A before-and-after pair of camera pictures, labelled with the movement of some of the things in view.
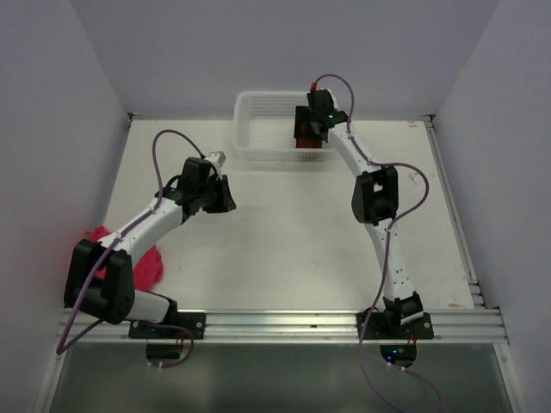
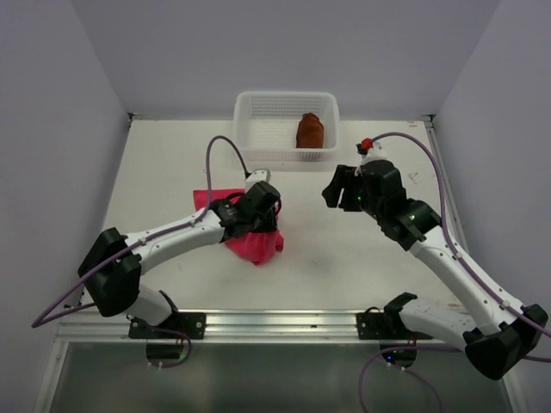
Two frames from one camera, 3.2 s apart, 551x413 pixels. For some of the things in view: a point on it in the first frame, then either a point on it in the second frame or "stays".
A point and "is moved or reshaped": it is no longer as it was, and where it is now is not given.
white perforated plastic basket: x=264 y=127 stays
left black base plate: x=195 y=322 stays
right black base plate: x=380 y=327 stays
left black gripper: x=225 y=202 to x=269 y=224
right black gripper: x=302 y=115 to x=332 y=193
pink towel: x=148 y=270 is moved or reshaped
